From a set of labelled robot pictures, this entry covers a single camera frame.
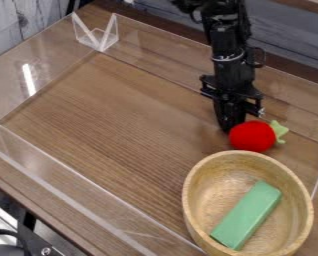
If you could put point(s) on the clear acrylic enclosure wall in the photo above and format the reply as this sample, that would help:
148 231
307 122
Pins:
105 125

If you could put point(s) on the black metal table bracket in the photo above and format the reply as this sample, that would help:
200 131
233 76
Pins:
38 246

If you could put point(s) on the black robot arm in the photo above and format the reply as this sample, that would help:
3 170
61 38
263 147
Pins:
226 24

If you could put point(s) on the oval wooden bowl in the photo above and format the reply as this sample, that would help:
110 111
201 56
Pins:
217 183

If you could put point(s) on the red plush strawberry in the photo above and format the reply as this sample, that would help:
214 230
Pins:
257 136

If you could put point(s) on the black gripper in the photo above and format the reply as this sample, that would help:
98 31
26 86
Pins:
230 88

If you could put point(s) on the green rectangular block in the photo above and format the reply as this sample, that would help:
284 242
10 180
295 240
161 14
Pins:
246 216

